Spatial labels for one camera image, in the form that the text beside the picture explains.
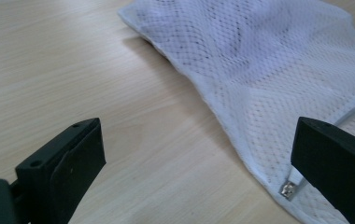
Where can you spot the white mesh laundry bag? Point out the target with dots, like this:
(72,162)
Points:
(259,62)

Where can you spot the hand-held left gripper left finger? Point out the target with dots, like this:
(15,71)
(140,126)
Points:
(60,174)

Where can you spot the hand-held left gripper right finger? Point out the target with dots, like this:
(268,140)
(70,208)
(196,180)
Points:
(337,161)

